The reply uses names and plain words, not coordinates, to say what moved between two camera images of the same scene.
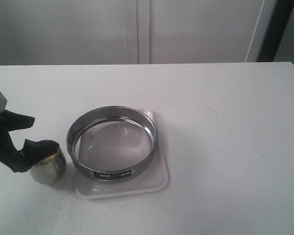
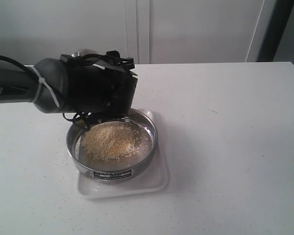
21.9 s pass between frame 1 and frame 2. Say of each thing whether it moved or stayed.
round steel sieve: stayed
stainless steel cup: moved
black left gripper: moved
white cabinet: stayed
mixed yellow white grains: moved
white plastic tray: stayed
